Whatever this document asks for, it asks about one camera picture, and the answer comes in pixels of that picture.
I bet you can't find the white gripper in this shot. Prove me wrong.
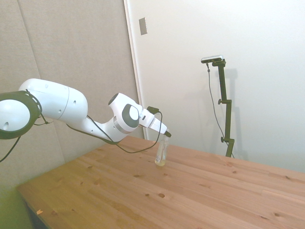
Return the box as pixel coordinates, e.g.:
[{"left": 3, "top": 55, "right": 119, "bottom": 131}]
[{"left": 139, "top": 109, "right": 173, "bottom": 138}]

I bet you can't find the clear sanitizer bottle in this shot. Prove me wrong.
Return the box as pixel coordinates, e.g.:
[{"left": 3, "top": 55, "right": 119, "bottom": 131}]
[{"left": 154, "top": 135, "right": 170, "bottom": 167}]

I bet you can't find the white door trim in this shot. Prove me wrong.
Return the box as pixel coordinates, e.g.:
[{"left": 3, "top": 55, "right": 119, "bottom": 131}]
[{"left": 123, "top": 0, "right": 149, "bottom": 141}]

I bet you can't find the green cloth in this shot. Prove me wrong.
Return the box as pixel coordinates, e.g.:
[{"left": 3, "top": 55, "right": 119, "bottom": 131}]
[{"left": 0, "top": 187, "right": 33, "bottom": 229}]

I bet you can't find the dark green camera stand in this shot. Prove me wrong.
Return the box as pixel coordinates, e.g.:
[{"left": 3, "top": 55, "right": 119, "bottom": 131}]
[{"left": 211, "top": 59, "right": 235, "bottom": 158}]

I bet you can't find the grey camera on stand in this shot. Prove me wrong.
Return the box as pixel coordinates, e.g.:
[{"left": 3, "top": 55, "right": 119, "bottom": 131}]
[{"left": 201, "top": 54, "right": 225, "bottom": 64}]

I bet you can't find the grey wall plate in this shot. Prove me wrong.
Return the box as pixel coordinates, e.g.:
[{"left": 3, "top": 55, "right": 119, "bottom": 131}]
[{"left": 138, "top": 17, "right": 148, "bottom": 36}]

